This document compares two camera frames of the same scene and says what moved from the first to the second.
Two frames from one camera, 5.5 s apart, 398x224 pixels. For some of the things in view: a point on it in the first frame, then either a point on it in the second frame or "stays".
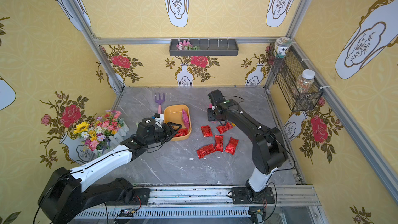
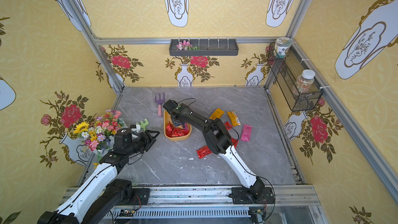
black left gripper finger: x=173 y=136 → x=150 y=144
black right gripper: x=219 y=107 → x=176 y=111
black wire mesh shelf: x=287 y=71 stays
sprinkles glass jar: x=305 y=81 stays
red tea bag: x=231 y=146 stays
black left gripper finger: x=171 y=124 → x=147 y=133
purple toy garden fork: x=159 y=101 stays
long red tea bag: x=205 y=150 stays
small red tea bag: x=222 y=129 stays
